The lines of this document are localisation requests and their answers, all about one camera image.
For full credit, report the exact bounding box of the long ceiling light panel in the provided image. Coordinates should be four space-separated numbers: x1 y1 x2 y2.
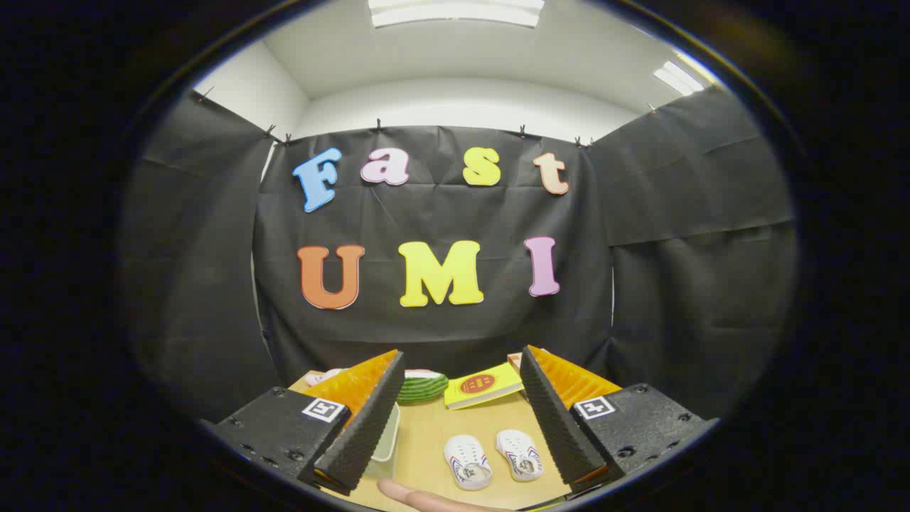
368 0 545 29

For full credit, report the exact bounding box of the white shoe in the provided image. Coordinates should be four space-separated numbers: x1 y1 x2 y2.
496 429 545 483
444 434 493 491

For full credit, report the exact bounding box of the yellow book with red circle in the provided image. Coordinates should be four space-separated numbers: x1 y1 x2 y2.
444 363 525 411

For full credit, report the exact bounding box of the small ceiling light panel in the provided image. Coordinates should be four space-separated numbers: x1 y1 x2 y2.
653 60 705 97

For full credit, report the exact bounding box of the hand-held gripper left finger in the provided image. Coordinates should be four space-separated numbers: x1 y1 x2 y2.
201 348 407 497

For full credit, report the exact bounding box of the watermelon slice plush toy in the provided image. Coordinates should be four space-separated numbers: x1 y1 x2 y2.
396 369 449 406

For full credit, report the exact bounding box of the black backdrop cloth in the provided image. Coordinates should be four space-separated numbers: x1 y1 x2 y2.
121 85 798 420

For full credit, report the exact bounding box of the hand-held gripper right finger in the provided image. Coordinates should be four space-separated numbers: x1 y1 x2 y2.
519 345 720 495

